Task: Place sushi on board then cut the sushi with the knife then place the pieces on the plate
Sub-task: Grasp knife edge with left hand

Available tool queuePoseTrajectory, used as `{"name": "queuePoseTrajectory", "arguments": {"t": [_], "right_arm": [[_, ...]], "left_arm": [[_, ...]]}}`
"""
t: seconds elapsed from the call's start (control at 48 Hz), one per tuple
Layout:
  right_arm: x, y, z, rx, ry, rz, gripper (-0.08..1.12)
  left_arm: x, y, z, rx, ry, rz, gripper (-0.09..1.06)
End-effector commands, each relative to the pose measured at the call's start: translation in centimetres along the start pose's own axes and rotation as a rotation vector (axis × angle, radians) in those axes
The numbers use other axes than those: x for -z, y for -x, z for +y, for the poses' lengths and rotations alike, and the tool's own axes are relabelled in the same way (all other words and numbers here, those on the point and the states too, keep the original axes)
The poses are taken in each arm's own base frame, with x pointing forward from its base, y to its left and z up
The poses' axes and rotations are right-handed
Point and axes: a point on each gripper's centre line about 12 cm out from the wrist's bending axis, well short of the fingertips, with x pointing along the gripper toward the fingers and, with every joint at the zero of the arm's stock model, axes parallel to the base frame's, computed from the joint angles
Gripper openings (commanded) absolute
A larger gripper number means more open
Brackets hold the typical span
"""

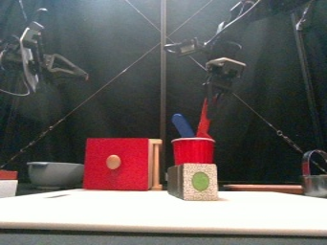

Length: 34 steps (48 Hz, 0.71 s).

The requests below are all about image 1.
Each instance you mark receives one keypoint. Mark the grey bowl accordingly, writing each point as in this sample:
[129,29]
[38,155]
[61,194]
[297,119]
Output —
[54,173]

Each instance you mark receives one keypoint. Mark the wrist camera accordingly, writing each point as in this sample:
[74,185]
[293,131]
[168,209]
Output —
[30,33]
[184,48]

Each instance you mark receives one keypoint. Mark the wooden drawer box red front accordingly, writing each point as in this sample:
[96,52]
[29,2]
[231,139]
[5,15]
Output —
[126,172]

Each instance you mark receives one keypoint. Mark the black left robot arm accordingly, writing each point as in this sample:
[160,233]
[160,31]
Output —
[10,51]

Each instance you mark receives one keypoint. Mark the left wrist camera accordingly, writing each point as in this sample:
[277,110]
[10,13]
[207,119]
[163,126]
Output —
[30,33]

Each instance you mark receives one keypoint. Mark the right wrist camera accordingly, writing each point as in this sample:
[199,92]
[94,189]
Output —
[184,48]

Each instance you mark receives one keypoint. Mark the vertical frame pole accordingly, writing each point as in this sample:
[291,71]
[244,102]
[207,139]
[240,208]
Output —
[163,79]

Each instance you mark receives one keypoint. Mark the sushi roll toy block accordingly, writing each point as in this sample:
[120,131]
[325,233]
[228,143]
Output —
[200,182]

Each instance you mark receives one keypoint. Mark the black frame post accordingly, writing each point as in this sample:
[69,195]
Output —
[305,79]

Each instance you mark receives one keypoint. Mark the red plastic cup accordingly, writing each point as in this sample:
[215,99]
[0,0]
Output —
[193,151]

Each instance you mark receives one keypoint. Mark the salmon nigiri toy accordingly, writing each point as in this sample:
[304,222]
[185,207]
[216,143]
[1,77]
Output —
[6,186]

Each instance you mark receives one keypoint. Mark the blue toy utensil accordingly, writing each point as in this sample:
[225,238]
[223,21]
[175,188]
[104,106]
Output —
[181,124]

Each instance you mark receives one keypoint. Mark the white cutting board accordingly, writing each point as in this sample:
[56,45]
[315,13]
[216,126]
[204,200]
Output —
[126,210]

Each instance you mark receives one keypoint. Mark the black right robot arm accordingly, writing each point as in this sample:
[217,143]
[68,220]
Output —
[227,49]

